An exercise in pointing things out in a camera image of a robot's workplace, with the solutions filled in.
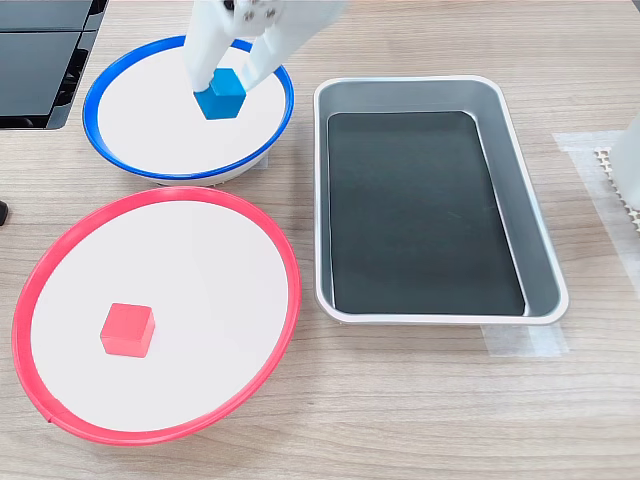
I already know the blue cube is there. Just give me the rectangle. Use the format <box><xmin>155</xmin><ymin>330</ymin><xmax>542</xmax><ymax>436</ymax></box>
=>
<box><xmin>193</xmin><ymin>67</ymin><xmax>248</xmax><ymax>121</ymax></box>

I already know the red cube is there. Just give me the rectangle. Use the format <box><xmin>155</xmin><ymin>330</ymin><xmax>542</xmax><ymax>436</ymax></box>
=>
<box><xmin>99</xmin><ymin>302</ymin><xmax>156</xmax><ymax>359</ymax></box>

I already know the black tray mat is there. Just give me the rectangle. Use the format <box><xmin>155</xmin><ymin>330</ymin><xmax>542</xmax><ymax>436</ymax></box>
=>
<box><xmin>327</xmin><ymin>110</ymin><xmax>527</xmax><ymax>317</ymax></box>

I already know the steel tray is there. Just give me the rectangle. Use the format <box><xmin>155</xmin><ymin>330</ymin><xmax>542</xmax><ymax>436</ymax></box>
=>
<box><xmin>313</xmin><ymin>74</ymin><xmax>570</xmax><ymax>326</ymax></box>

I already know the blue rimmed white plate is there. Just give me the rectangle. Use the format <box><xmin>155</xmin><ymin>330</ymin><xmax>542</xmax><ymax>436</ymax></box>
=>
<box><xmin>82</xmin><ymin>34</ymin><xmax>295</xmax><ymax>187</ymax></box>

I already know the black flat device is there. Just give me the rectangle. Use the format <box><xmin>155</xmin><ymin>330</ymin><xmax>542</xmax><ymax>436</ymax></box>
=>
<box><xmin>0</xmin><ymin>0</ymin><xmax>109</xmax><ymax>131</ymax></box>

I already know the red rimmed white plate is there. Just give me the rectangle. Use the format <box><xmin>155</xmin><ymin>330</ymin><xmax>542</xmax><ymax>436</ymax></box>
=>
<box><xmin>10</xmin><ymin>185</ymin><xmax>303</xmax><ymax>447</ymax></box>

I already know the clear tape strip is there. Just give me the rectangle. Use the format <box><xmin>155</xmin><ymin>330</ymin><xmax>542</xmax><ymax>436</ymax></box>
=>
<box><xmin>482</xmin><ymin>322</ymin><xmax>571</xmax><ymax>358</ymax></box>

